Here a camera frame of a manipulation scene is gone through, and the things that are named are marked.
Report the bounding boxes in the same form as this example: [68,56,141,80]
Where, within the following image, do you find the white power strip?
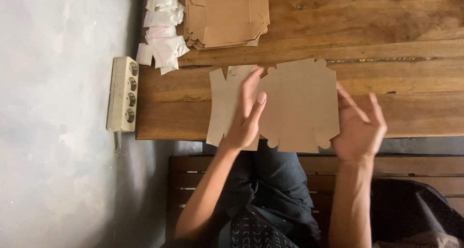
[106,56,140,133]

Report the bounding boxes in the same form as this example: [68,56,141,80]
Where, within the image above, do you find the brown cardboard box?
[206,58,341,154]

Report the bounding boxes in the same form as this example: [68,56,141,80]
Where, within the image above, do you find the black fabric bag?
[370,178,464,248]

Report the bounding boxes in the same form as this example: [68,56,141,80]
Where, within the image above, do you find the pile of white plastic packets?
[136,0,190,76]

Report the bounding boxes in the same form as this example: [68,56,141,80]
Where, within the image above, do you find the stack of brown cardboard blanks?
[183,0,271,51]

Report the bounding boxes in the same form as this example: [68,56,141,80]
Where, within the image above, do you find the person's right hand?
[331,82,388,164]

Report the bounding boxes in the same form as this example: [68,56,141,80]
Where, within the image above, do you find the white power strip cable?
[113,131,123,155]

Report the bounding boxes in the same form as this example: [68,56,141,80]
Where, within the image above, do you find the person's left hand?
[220,67,267,153]

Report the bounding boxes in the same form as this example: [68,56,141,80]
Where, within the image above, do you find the dark grey trousers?
[212,139,321,248]

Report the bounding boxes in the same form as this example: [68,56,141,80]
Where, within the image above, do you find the dark wooden slatted bench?
[166,154,464,248]

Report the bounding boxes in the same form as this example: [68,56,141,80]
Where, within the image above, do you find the black patterned shirt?
[217,204,301,248]

